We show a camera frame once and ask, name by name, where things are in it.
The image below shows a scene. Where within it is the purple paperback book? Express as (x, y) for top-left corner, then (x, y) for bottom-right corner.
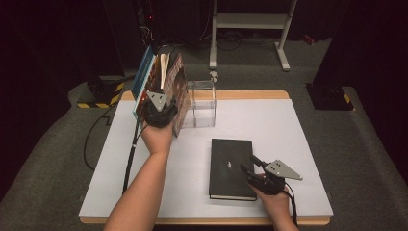
(159, 52), (191, 139)

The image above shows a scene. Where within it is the black floor cable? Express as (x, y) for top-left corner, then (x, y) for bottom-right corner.
(83, 105), (114, 171)

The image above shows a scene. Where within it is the person's right hand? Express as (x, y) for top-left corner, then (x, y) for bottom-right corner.
(249, 172), (292, 219)

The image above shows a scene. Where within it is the white metal stand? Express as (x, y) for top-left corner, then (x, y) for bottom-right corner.
(209, 0), (298, 72)

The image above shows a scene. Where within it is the dark equipment with wires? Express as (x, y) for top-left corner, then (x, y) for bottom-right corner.
(134, 0), (169, 49)

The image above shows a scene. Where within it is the clear acrylic book rack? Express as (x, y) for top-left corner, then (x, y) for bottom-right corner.
(182, 80), (217, 129)

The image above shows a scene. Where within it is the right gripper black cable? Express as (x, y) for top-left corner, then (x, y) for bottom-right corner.
(281, 182), (300, 227)

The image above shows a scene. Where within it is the black yellow striped stand base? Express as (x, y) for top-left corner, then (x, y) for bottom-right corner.
(305, 84), (356, 112)
(76, 75), (126, 110)

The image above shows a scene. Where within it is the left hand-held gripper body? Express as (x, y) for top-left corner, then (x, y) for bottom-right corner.
(140, 90), (179, 129)

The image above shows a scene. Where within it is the white table mat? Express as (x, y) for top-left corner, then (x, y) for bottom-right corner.
(78, 98), (335, 218)

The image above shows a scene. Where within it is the person's left hand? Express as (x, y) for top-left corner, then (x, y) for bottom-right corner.
(140, 121), (175, 157)

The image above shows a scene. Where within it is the sky and grass picture book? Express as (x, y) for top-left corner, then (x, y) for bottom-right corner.
(134, 54), (162, 124)

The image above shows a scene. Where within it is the dark blue picture book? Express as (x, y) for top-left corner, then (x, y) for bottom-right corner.
(131, 45), (156, 109)

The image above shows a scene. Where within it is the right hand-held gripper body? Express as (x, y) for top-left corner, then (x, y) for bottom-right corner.
(247, 159), (303, 196)

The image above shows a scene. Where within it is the black hardcover book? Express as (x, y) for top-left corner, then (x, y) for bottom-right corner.
(208, 138), (258, 202)

